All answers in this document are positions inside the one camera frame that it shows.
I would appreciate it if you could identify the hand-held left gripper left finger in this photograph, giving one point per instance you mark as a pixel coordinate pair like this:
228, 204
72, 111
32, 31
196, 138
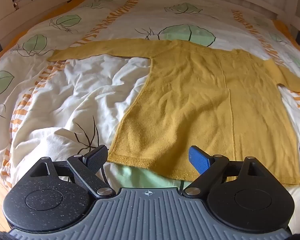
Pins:
98, 157

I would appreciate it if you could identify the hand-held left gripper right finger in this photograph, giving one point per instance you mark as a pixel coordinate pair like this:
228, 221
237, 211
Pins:
198, 158

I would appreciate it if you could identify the yellow knitted sweater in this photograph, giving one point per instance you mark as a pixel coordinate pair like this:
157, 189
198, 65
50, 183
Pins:
190, 110

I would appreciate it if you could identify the white leaf print duvet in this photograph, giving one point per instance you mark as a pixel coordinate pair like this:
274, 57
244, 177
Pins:
65, 85

